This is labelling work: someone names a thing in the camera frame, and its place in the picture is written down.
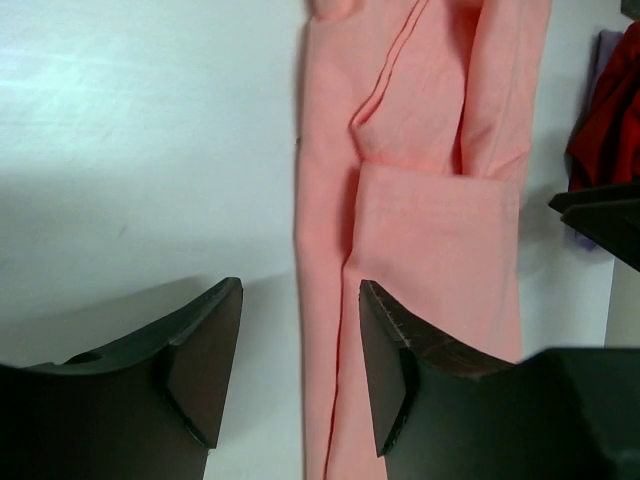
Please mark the pink t shirt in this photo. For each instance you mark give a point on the pink t shirt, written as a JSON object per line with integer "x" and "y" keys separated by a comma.
{"x": 416, "y": 128}

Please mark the red folded t shirt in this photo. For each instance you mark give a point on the red folded t shirt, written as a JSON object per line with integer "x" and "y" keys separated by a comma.
{"x": 622, "y": 162}

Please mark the lavender folded t shirt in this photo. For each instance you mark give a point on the lavender folded t shirt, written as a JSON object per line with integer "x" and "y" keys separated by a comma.
{"x": 589, "y": 140}

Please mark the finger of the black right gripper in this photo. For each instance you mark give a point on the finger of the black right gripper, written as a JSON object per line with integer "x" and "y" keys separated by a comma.
{"x": 606, "y": 215}

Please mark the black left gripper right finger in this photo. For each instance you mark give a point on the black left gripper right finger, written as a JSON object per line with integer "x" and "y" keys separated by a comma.
{"x": 444, "y": 410}

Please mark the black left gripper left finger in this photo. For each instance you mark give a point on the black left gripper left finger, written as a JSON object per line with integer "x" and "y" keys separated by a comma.
{"x": 148, "y": 405}

